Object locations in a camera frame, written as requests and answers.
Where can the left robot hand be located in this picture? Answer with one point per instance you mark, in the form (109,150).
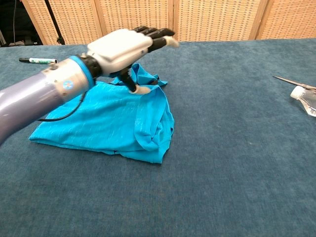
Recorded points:
(118,49)

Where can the blue printed t-shirt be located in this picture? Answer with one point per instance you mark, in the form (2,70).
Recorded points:
(98,123)

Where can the black tripod stand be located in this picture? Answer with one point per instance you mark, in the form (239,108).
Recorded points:
(53,19)

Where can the green and white marker pen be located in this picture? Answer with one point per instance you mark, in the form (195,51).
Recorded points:
(37,60)

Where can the woven wooden folding screen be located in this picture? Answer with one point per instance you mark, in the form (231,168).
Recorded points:
(209,19)

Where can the dark teal table cloth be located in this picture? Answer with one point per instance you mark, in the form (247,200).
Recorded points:
(197,185)

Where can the clear plastic water bottle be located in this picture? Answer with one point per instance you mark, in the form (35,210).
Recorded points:
(307,101)

